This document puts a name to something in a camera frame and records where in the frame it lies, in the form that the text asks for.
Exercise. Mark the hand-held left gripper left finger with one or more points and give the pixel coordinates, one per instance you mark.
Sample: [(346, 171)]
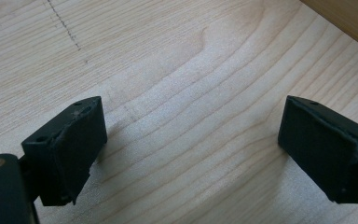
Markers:
[(65, 149)]

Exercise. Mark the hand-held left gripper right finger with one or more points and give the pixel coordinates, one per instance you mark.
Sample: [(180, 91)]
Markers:
[(326, 152)]

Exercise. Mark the wooden tea box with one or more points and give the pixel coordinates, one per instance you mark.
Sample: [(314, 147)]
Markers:
[(354, 18)]

